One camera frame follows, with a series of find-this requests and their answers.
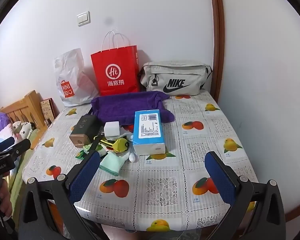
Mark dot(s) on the white sock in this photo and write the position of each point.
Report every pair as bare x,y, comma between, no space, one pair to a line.
132,155

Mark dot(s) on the brown wooden door frame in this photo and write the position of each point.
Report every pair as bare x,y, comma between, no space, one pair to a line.
216,42

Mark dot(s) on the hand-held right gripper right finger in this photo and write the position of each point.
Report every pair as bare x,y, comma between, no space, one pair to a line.
221,177

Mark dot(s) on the white wall light switch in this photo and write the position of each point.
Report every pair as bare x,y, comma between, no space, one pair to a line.
83,18

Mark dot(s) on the blue tissue pack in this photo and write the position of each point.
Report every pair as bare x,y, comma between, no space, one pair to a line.
150,127

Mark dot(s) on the dark green snack packet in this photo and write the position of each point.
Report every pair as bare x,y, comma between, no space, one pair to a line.
81,153

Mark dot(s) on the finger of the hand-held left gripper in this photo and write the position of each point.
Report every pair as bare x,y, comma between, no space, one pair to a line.
18,147
5,143

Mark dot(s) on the white plastic shopping bag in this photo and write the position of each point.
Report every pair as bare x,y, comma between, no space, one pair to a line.
70,72

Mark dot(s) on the pastel quilt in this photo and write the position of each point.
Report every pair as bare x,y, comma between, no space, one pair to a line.
2,136

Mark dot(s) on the dark green gold box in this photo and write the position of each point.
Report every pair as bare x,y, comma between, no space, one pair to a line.
85,127

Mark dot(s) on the purple plush toy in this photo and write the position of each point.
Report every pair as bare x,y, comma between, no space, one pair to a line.
1,121

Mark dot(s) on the red paper bag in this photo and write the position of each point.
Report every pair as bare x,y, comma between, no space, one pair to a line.
115,57

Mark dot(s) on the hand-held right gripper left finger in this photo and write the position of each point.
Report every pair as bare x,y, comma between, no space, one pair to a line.
86,177

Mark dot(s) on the wooden headboard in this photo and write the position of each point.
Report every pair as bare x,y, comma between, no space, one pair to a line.
27,107

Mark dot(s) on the small black device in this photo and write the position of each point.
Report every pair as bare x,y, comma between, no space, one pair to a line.
47,122

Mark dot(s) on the grey waist bag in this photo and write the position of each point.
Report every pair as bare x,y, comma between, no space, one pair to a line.
175,71

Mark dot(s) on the purple towel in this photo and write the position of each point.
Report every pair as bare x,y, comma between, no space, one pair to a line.
115,107

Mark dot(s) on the light green cloth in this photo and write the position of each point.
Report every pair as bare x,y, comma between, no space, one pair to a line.
112,163

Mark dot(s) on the person's left hand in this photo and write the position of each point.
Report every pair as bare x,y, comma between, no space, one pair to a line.
6,197

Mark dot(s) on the white plush toy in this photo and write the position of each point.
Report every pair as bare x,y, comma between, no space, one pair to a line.
25,130
16,127

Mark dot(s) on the green bed mat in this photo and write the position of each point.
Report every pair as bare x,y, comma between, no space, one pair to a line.
38,135

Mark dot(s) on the patterned flat box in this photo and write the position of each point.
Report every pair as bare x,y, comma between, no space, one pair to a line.
48,110

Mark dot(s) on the white charger cube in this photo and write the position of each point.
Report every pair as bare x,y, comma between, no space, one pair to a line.
111,129

